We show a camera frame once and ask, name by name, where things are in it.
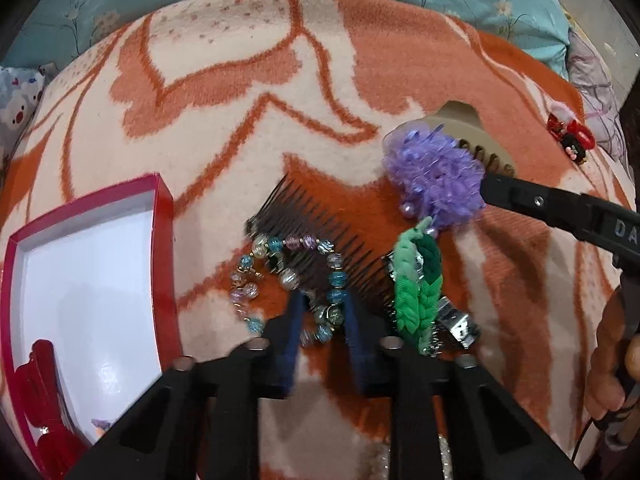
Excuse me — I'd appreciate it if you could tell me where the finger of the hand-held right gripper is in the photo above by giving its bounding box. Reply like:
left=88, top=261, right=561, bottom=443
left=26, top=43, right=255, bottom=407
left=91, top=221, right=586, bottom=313
left=479, top=174, right=586, bottom=237

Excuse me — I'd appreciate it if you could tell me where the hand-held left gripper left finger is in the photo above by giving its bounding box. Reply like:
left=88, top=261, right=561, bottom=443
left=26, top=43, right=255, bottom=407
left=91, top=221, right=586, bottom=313
left=65, top=290, right=307, bottom=480

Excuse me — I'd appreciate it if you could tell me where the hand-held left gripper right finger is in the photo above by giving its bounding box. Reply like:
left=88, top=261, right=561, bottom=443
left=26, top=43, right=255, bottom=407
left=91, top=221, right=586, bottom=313
left=345, top=292, right=586, bottom=480

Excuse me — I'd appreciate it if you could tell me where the green braided hair clip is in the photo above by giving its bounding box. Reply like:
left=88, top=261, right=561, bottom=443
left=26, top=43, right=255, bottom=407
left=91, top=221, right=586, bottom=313
left=390, top=217, right=446, bottom=356

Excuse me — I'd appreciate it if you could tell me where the glass bead bracelet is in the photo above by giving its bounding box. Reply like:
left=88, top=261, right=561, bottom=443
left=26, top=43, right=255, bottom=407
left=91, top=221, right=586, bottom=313
left=230, top=234, right=351, bottom=346

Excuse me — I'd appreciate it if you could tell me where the purple scrunchie with bead pendants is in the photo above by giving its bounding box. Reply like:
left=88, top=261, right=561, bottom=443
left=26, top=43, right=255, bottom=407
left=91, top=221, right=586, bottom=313
left=382, top=122, right=487, bottom=238

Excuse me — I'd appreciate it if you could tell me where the silver metal chain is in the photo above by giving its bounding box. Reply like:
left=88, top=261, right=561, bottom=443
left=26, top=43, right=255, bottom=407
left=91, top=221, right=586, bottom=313
left=434, top=296, right=482, bottom=357

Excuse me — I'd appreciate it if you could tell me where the beige claw hair clip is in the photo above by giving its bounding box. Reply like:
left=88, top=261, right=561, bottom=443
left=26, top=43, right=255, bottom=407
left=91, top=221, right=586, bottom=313
left=435, top=101, right=517, bottom=177

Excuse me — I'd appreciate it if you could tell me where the black hair comb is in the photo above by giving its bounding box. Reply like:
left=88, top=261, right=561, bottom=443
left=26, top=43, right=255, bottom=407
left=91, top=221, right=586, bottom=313
left=245, top=175, right=396, bottom=311

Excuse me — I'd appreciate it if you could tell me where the red box with white inside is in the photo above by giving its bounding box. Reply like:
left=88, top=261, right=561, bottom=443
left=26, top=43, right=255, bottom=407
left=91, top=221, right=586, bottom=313
left=0, top=172, right=183, bottom=478

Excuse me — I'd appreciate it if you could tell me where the person's right hand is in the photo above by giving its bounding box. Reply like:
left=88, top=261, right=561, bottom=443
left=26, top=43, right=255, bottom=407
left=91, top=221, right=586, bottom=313
left=584, top=284, right=640, bottom=427

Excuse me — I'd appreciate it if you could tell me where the small red hair clip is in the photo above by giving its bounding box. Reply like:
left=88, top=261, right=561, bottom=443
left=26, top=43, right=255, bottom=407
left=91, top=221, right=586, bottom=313
left=546, top=105, right=596, bottom=163

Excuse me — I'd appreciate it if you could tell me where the pale floral cloth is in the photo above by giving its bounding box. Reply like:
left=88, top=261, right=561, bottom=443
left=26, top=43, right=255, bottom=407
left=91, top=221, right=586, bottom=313
left=565, top=25, right=631, bottom=161

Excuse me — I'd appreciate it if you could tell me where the red velvet bow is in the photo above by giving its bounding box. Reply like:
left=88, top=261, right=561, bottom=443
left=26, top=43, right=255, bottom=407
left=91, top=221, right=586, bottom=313
left=14, top=339, right=88, bottom=478

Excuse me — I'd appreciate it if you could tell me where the orange and cream patterned blanket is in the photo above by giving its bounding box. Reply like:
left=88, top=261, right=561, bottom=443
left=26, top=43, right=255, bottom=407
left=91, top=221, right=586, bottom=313
left=0, top=0, right=633, bottom=480

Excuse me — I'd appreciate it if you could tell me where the grey bear print pillow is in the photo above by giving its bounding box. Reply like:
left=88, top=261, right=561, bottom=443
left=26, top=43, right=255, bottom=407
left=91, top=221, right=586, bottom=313
left=0, top=62, right=58, bottom=171

